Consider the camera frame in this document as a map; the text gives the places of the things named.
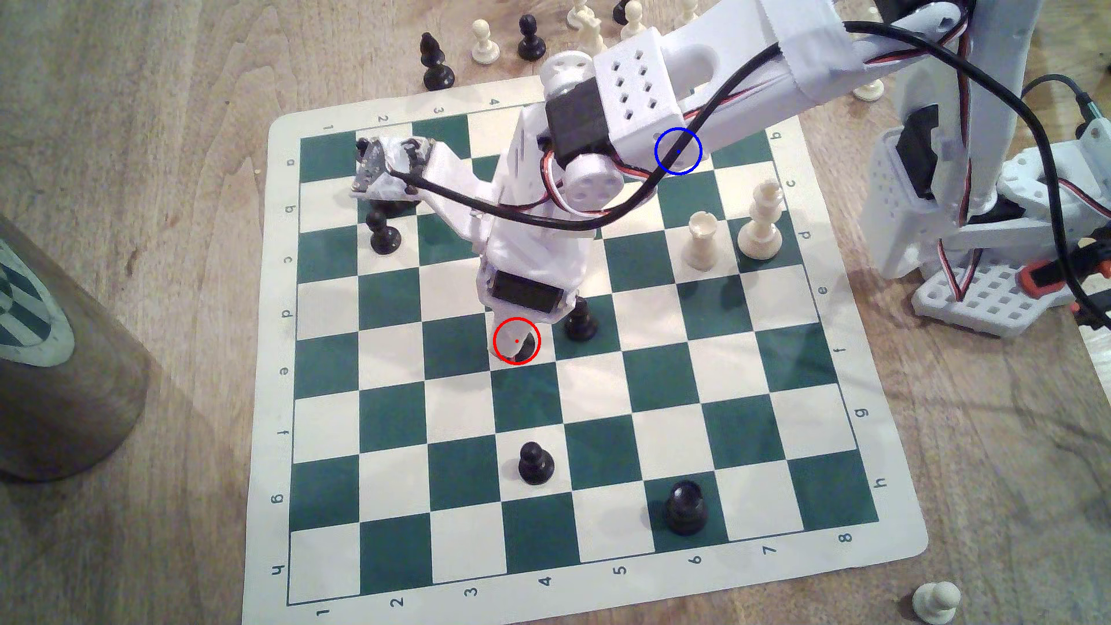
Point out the black chess bishop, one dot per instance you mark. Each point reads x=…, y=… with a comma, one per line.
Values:
x=526, y=352

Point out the white chess piece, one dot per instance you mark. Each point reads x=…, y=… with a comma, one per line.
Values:
x=579, y=12
x=595, y=36
x=869, y=89

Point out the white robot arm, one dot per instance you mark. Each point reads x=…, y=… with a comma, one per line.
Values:
x=746, y=52

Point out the green white chess mat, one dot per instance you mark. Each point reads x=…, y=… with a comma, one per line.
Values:
x=668, y=434

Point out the black chess pawn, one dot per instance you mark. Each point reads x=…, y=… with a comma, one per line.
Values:
x=535, y=464
x=581, y=323
x=531, y=43
x=383, y=234

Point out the white chess rook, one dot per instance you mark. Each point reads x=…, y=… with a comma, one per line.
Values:
x=701, y=243

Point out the tall black chess piece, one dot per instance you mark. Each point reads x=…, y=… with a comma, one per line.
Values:
x=437, y=74

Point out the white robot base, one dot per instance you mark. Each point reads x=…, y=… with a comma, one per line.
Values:
x=981, y=304

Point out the orange black clamp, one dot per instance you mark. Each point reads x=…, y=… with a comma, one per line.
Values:
x=1037, y=273

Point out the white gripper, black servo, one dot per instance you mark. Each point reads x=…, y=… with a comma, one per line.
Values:
x=523, y=292

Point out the white chess queen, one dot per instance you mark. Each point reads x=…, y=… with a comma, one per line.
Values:
x=761, y=227

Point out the black chess rook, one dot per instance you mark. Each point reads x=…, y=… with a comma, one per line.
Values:
x=686, y=510

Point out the wrist camera on white mount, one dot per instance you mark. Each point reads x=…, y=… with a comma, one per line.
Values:
x=386, y=165

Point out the brown cylindrical board tube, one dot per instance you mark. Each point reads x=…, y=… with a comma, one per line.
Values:
x=61, y=391

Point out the white chess pawn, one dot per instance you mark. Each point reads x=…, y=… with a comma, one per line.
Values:
x=937, y=602
x=634, y=22
x=485, y=48

